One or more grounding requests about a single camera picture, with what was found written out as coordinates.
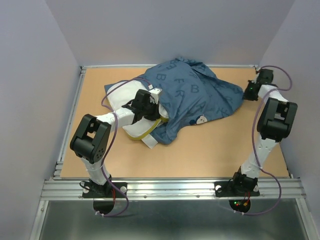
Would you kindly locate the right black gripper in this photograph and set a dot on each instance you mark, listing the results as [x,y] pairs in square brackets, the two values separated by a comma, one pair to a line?
[246,95]

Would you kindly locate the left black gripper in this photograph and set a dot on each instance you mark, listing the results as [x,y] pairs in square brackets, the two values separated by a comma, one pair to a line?
[155,115]

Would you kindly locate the white pillow yellow edge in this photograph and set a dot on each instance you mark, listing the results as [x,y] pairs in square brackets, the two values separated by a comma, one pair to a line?
[125,94]

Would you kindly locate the blue lettered pillowcase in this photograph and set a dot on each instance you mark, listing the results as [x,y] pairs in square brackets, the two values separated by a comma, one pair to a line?
[191,94]

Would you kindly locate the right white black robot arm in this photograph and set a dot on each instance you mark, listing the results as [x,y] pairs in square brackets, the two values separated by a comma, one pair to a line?
[273,122]

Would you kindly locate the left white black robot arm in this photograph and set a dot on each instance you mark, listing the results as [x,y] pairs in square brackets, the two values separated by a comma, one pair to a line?
[90,139]

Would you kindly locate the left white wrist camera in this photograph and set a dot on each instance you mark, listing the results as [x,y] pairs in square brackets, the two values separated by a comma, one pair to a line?
[155,95]

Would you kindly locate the aluminium mounting rail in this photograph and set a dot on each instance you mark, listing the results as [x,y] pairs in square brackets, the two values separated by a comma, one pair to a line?
[175,189]

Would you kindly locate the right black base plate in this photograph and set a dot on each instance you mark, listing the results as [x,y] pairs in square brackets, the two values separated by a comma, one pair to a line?
[227,188]

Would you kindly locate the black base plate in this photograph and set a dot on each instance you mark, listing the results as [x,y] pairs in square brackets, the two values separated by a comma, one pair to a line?
[96,191]
[227,188]

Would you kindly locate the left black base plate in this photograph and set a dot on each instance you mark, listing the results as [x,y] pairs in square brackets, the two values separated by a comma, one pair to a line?
[96,191]

